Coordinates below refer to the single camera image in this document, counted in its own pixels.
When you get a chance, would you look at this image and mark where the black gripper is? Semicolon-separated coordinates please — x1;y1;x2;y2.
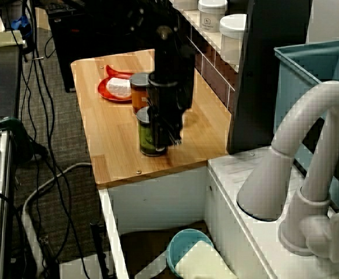
147;74;195;152

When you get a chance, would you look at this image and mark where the peas can green label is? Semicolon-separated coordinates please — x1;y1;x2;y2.
136;106;170;157

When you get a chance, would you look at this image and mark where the beans can orange label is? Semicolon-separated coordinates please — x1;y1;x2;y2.
129;72;155;115

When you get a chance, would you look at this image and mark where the white sink unit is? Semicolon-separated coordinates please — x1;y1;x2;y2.
98;145;339;279

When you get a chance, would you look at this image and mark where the white and orange sushi toy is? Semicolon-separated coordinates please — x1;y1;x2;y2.
104;77;133;99

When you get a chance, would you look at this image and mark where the red plate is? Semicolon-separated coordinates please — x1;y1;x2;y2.
97;76;135;104

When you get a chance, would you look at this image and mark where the black tiled backsplash shelf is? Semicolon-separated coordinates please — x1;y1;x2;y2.
169;0;314;155

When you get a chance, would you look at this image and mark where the light blue bowl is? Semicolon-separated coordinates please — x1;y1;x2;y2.
166;228;215;278

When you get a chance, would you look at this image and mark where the large white-lidded plastic jar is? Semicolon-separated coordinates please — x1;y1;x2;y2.
219;13;248;66

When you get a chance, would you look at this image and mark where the grey toy faucet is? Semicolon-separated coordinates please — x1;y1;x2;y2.
236;81;339;264

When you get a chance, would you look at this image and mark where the small white-lidded plastic jar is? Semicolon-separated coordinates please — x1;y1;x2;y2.
197;0;229;33

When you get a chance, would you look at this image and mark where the cream plastic jug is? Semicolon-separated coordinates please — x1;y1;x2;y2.
173;239;238;279

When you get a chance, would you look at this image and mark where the teal plastic bin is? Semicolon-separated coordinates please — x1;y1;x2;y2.
273;40;339;226

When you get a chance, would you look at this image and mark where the green bar clamp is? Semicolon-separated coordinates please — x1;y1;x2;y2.
0;116;48;163

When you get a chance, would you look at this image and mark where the black desk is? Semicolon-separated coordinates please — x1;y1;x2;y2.
0;43;23;128

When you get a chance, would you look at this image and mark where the black cable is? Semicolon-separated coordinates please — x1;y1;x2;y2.
26;0;91;279
0;188;26;279

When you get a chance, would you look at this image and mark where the grey hose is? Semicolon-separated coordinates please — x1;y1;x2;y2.
20;162;93;279

